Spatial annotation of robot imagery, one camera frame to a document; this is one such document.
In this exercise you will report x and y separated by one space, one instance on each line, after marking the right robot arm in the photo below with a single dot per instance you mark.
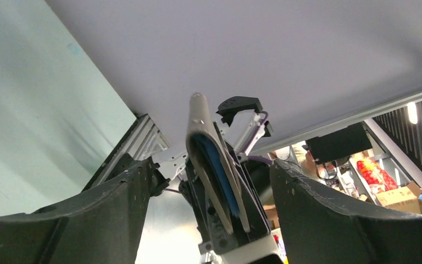
235 116

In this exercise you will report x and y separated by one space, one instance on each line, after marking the beige card holder wallet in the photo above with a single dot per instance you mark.
200 122

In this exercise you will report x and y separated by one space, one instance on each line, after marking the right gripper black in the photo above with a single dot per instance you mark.
210 227

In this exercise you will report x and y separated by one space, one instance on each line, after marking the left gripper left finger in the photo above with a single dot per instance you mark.
100 225

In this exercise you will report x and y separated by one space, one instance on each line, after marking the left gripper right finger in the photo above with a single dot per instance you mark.
322 225

